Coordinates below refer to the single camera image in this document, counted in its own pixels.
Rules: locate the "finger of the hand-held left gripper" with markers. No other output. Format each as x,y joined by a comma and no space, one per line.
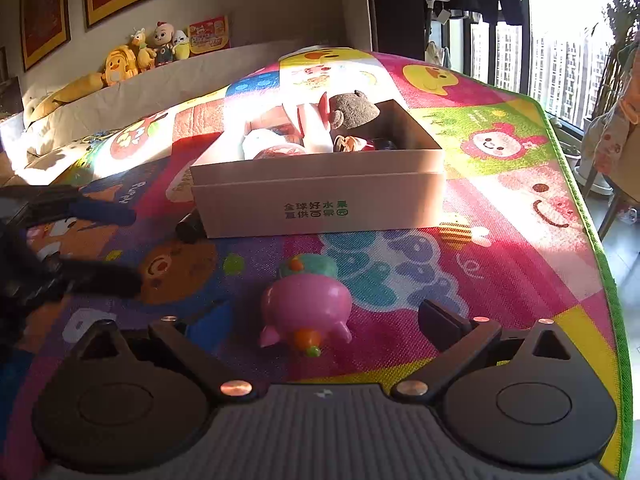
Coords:
110,280
100,212

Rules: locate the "beige sofa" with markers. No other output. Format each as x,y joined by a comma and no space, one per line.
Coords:
240,67

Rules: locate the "colourful printed play mat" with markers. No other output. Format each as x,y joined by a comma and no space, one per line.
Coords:
500,240

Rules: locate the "small black object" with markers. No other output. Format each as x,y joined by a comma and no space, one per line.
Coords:
189,230

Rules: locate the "banana plush toy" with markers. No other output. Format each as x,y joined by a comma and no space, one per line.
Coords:
181,45

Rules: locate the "baby doll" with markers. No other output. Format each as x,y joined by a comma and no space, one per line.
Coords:
163,45

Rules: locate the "green plant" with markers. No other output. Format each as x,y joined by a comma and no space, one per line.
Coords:
622,20

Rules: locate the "dark curtain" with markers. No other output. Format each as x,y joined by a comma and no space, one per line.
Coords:
395,5

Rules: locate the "orange plush toy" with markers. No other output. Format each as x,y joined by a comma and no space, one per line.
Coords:
142,52

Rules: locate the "pale clothes pile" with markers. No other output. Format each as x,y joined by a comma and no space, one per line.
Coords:
612,130

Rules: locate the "pink pig toy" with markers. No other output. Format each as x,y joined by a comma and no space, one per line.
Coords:
305,305

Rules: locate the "brown plush bear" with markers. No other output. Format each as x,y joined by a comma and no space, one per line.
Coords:
352,110

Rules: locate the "dark round toy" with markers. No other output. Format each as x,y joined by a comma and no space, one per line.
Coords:
386,144

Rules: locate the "yellow duck plush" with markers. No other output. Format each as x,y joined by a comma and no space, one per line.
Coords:
119,66

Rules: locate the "white foam rocket red fins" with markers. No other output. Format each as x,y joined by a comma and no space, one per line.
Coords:
317,130

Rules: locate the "window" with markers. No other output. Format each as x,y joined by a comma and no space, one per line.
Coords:
560,50

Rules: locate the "long yellow plush pillow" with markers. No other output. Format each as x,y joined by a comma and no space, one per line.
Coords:
65,95

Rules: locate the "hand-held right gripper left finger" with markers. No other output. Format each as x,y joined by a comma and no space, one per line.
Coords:
195,352

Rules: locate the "beige cardboard box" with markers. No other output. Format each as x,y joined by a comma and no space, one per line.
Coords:
325,190

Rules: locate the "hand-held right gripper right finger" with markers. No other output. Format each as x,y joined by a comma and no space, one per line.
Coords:
442,322

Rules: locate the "red picture book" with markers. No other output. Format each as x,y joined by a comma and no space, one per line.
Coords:
209,35

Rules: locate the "white round toy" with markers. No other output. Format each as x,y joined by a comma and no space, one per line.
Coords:
262,142

